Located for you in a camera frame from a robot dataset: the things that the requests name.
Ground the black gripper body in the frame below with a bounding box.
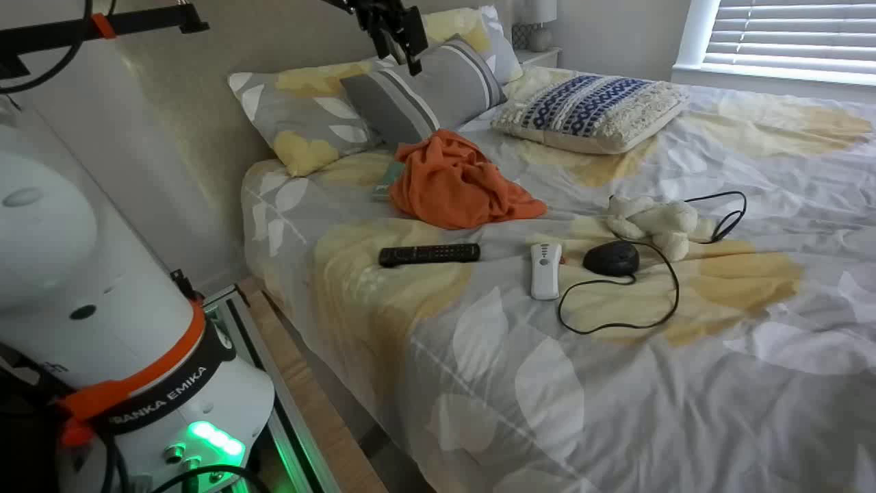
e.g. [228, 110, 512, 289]
[324, 0, 430, 43]

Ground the grey yellow floral bedspread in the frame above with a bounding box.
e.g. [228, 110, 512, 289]
[237, 62, 876, 493]

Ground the teal cloth piece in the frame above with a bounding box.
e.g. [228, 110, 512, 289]
[370, 158, 407, 204]

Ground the white window frame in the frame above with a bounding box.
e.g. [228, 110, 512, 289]
[671, 0, 876, 89]

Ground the wooden bed frame rail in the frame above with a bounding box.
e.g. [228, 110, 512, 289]
[236, 273, 388, 493]

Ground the white blue patterned pillow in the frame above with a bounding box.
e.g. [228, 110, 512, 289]
[491, 72, 689, 158]

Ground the white remote control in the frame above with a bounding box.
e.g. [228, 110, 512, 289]
[529, 239, 567, 304]

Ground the white window blind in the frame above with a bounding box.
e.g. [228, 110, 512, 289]
[700, 0, 876, 76]

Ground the black computer mouse with cable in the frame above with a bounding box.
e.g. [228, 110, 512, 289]
[554, 187, 752, 337]

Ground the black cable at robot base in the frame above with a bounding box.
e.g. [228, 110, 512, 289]
[91, 428, 273, 493]

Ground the metal robot stand frame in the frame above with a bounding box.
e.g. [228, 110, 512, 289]
[202, 287, 343, 493]

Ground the large grey yellow floral pillow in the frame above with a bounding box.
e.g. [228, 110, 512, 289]
[225, 58, 396, 180]

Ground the beige fabric headboard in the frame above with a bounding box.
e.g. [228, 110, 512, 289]
[118, 0, 518, 296]

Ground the orange cloth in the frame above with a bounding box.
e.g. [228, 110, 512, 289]
[388, 128, 554, 233]

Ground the white plush toy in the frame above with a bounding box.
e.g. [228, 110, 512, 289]
[603, 193, 707, 265]

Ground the grey striped pillow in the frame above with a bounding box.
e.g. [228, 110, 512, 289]
[339, 35, 508, 151]

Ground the black remote control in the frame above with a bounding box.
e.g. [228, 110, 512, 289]
[374, 241, 485, 272]

